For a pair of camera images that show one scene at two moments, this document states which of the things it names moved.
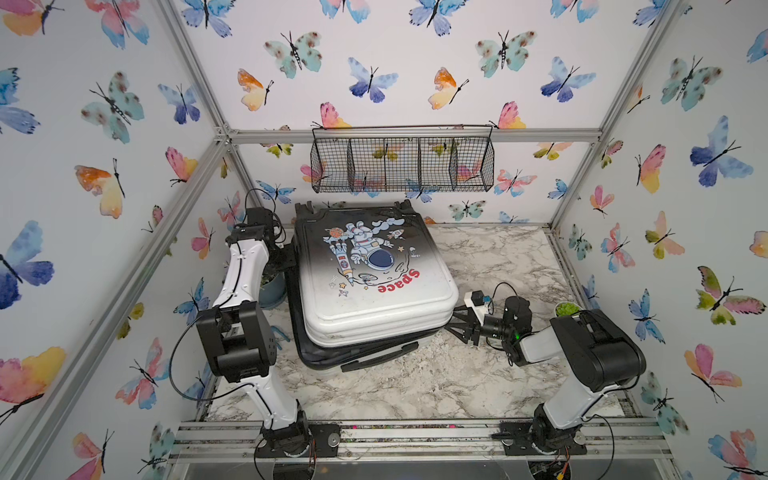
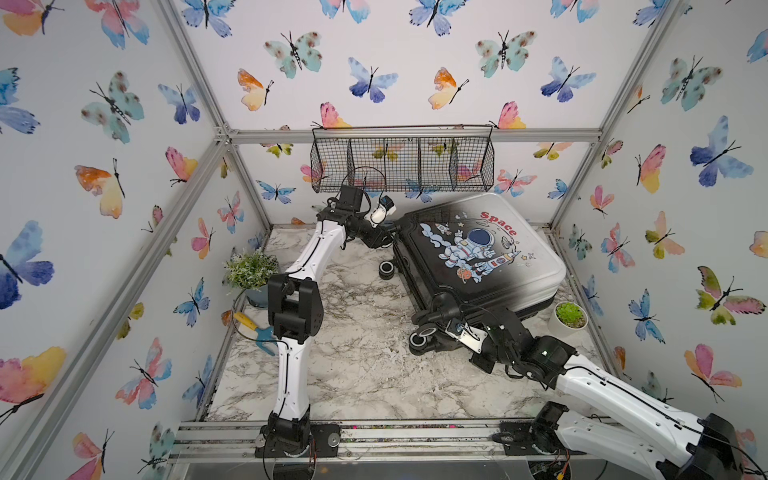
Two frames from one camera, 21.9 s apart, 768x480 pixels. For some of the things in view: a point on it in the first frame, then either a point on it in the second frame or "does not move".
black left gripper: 291,258 to 376,238
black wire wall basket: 402,159 does not move
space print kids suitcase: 367,283 to 486,251
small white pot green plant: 566,308 does not move
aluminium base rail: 227,440 does not move
